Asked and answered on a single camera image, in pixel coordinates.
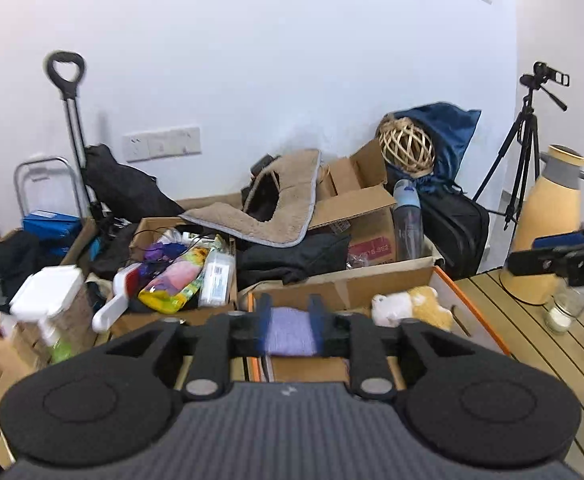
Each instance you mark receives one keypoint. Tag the yellow plush toy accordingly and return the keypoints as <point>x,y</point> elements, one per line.
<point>429,305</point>

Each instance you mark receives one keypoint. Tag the orange-edged cardboard box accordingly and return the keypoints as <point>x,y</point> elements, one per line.
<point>351,287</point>

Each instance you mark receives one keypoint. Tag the white plush toy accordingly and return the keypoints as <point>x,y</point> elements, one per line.
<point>391,307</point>

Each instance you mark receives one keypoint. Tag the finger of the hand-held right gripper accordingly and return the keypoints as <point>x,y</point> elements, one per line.
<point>536,262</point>
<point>559,241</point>

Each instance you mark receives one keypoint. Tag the blue velvet bag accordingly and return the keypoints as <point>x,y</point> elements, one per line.
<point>446,130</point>

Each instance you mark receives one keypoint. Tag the white brush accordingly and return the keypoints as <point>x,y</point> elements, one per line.
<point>117,295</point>

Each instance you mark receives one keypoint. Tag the green spray bottle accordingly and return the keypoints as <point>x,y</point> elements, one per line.
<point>59,347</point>

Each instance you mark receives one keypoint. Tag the glass candle jar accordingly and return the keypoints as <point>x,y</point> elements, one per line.
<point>564,310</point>

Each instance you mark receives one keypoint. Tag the dark backpack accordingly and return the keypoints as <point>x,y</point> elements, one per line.
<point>2,270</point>

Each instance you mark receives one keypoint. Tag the white lidded container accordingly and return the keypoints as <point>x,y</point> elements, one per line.
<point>47,290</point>

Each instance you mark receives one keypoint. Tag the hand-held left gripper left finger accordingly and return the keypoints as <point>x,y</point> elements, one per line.
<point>265,325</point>

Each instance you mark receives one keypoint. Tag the clear water bottle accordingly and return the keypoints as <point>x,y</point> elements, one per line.
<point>407,220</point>

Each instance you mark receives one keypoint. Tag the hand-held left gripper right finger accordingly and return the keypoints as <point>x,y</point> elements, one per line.
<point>316,325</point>

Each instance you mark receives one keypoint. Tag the black suitcase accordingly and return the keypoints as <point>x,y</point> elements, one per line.
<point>456,230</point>

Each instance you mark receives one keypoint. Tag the beige fleece mat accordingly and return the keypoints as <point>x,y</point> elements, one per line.
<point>292,200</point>

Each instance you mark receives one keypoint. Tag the open cardboard box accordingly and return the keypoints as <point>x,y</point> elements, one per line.
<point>356,210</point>

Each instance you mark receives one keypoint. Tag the blue box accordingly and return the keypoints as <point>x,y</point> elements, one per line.
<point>52,227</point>

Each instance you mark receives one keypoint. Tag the black cloth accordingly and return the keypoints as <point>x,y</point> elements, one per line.
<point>292,257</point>

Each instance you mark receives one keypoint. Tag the white wall socket panel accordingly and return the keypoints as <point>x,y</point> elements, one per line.
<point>162,143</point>

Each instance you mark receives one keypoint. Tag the clear plastic packet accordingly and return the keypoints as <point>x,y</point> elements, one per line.
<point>217,277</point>

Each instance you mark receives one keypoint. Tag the silver folding stool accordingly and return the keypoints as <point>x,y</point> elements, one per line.
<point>37,167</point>

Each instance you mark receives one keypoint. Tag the cardboard box with sundries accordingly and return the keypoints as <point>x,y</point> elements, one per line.
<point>142,322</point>

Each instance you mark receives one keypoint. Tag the black tripod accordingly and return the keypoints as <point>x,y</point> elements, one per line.
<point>521,140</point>

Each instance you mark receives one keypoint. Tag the wicker ball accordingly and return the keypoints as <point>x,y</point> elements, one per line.
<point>405,146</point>

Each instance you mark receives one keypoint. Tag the purple knitted cloth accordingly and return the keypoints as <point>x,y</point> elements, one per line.
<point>291,332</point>

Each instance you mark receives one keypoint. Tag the yellow thermos jug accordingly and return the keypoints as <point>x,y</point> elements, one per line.
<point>546,200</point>

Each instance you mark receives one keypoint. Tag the colourful snack packet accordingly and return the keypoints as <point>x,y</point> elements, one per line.
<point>177,280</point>

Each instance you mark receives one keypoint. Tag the black bag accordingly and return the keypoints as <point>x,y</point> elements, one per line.
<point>122,185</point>

